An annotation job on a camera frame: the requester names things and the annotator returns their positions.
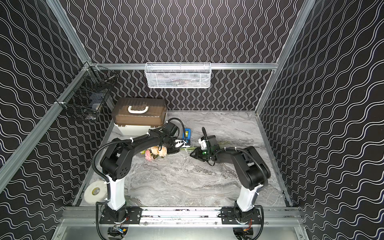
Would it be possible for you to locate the blue tape dispenser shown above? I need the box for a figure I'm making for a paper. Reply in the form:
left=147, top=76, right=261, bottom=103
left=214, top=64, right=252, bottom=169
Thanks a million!
left=184, top=128, right=191, bottom=148

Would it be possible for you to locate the pink flower bouquet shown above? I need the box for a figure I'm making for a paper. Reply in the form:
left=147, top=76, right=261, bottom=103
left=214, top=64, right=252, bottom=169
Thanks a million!
left=144, top=143, right=197, bottom=163

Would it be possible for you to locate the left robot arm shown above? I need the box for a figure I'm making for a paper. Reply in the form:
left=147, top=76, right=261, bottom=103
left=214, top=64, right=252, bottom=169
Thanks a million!
left=92, top=118, right=186, bottom=224

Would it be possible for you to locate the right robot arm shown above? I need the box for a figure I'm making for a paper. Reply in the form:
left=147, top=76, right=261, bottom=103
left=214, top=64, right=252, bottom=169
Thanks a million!
left=190, top=136, right=271, bottom=223

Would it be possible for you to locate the white tape roll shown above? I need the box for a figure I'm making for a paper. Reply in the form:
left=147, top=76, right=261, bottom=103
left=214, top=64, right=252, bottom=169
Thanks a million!
left=83, top=181, right=108, bottom=205

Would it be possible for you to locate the brown lid storage box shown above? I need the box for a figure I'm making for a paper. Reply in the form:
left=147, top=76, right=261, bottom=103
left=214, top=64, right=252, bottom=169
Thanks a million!
left=112, top=98, right=168, bottom=137

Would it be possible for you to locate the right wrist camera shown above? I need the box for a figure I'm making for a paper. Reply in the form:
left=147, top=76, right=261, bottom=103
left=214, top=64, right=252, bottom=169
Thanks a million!
left=198, top=137, right=208, bottom=151

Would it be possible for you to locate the white wire basket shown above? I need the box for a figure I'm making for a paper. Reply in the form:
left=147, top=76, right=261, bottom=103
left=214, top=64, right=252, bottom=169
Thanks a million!
left=145, top=62, right=212, bottom=89

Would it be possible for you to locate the black wire basket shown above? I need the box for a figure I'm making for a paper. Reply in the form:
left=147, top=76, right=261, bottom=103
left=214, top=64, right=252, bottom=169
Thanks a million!
left=58, top=63, right=118, bottom=122

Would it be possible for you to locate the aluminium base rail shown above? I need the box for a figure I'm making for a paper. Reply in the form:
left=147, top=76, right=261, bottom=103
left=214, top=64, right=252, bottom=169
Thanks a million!
left=61, top=207, right=301, bottom=228

